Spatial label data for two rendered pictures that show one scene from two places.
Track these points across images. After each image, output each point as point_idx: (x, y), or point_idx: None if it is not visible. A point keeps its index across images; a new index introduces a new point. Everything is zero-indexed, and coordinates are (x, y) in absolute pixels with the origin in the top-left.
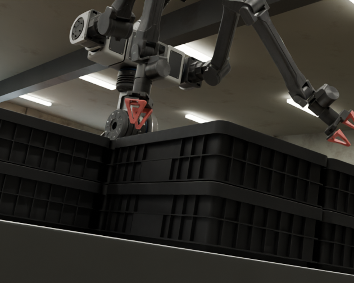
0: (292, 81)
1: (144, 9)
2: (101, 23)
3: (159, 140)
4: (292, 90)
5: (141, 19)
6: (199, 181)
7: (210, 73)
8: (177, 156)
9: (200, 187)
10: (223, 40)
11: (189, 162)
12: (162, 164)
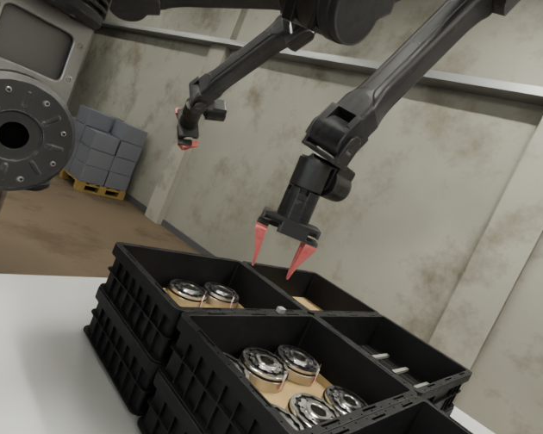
0: (219, 93)
1: (401, 82)
2: (358, 3)
3: (447, 389)
4: (207, 97)
5: (386, 96)
6: (451, 409)
7: (141, 6)
8: (445, 394)
9: (450, 412)
10: (225, 2)
11: (451, 399)
12: (439, 405)
